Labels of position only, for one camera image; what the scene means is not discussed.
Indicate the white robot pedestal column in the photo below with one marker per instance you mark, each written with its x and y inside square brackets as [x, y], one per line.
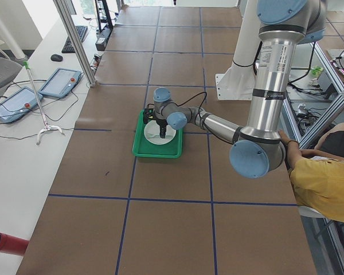
[238, 81]

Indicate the white round plate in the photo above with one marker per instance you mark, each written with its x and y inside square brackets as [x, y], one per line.
[152, 133]

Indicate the aluminium frame post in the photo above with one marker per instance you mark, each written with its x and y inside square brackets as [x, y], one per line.
[66, 18]

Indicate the blue teach pendant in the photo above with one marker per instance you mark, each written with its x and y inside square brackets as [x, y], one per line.
[60, 83]
[17, 105]

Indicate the black computer mouse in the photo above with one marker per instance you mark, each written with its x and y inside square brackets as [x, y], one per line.
[56, 58]

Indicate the red cylinder tube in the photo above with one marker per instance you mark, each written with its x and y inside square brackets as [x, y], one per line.
[13, 245]

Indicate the blue teach pendant near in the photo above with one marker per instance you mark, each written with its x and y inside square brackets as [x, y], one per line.
[17, 105]

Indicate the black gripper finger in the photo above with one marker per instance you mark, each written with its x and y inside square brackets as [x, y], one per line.
[164, 132]
[161, 133]

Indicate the person's hand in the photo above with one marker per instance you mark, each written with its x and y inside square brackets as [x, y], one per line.
[285, 139]

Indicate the blue teach pendant far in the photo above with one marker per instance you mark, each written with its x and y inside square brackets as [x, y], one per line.
[60, 83]

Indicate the pale green plastic fork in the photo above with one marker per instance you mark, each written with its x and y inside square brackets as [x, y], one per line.
[149, 135]

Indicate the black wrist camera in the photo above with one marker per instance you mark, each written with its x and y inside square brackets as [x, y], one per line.
[148, 115]

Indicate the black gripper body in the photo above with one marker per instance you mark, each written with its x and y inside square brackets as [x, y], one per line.
[161, 124]

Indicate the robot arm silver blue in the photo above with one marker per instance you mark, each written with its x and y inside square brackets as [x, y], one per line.
[256, 147]

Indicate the person in yellow shirt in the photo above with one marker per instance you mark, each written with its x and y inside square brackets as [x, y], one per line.
[317, 175]

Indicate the green plastic tray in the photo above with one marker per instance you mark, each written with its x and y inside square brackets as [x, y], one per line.
[143, 148]

